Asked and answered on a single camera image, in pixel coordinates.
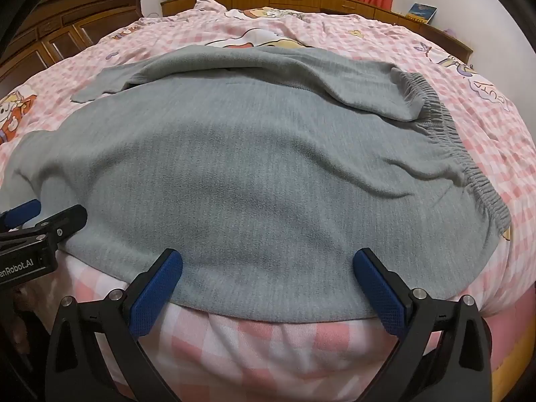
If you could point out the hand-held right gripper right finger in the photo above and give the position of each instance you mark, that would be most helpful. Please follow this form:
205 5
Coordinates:
377 289

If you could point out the grey fleece pants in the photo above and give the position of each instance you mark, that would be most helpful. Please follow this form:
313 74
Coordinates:
251 176

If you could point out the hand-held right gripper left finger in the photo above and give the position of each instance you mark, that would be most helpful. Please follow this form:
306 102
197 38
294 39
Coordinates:
155 297

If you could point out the wooden headboard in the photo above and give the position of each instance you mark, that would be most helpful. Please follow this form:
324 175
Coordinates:
63 29

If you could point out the pink checked printed blanket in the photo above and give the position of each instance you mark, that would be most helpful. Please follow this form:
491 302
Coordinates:
167 35

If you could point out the blue picture book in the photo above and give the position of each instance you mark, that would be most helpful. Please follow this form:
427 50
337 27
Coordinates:
421 12

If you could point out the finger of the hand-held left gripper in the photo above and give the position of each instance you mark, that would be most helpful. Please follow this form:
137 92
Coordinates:
63 220
23 210

